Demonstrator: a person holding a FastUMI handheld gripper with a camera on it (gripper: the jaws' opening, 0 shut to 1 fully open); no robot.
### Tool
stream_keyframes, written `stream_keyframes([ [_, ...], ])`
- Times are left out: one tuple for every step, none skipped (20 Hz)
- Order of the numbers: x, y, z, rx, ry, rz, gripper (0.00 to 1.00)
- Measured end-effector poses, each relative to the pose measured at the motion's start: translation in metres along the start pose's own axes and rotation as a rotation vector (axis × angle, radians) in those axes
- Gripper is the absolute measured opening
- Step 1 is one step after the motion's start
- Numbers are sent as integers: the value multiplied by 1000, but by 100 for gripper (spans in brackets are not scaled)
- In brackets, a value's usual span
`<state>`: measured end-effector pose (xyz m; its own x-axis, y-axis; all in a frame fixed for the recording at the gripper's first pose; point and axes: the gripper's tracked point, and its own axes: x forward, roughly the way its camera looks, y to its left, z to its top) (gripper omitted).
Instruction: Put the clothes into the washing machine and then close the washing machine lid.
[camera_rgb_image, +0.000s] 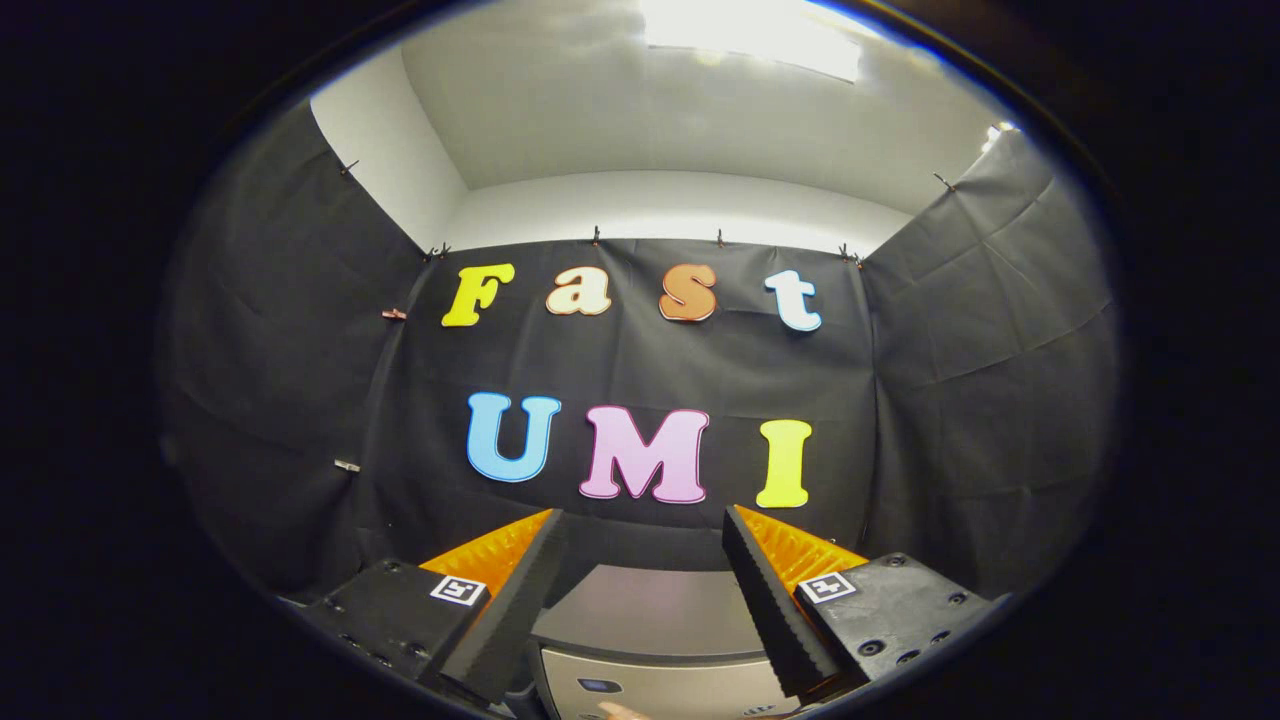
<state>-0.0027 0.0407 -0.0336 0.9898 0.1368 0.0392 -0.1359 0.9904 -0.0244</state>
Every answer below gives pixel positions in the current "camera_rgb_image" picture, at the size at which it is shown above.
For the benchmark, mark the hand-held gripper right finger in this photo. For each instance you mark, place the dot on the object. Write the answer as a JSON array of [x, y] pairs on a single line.
[[775, 610]]

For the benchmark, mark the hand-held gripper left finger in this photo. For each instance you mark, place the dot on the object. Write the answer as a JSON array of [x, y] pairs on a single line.
[[510, 620]]

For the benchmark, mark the grey washing machine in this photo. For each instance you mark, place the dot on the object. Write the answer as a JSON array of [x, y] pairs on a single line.
[[650, 610]]

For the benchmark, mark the black backdrop cloth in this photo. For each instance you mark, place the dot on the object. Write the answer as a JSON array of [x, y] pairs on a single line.
[[640, 370]]

